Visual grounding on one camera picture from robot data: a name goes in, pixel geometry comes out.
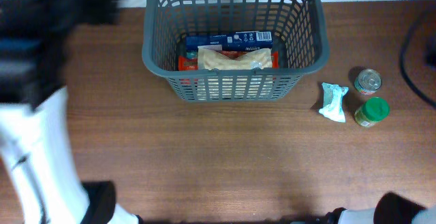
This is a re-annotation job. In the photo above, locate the clear bag of breadcrumbs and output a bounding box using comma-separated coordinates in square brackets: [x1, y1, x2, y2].
[197, 48, 278, 70]

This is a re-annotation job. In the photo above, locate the orange spaghetti packet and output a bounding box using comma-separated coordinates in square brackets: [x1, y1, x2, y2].
[178, 51, 279, 71]

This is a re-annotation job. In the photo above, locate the blue cardboard food box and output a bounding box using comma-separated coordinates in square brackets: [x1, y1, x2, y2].
[185, 31, 273, 52]

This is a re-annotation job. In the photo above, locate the grey plastic shopping basket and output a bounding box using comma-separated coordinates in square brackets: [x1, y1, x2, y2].
[142, 0, 329, 102]

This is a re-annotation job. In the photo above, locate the green lid glass jar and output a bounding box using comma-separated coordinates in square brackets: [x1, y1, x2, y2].
[354, 97, 390, 127]

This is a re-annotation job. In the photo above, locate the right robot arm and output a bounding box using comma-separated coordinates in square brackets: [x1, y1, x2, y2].
[320, 192, 435, 224]

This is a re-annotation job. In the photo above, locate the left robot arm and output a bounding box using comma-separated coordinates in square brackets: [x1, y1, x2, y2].
[1, 0, 141, 223]

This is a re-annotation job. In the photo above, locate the white green wrapped packet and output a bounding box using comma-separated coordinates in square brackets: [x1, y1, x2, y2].
[319, 82, 349, 123]

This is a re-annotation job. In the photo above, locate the silver top tin can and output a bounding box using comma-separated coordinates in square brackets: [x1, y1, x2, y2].
[354, 69, 382, 95]

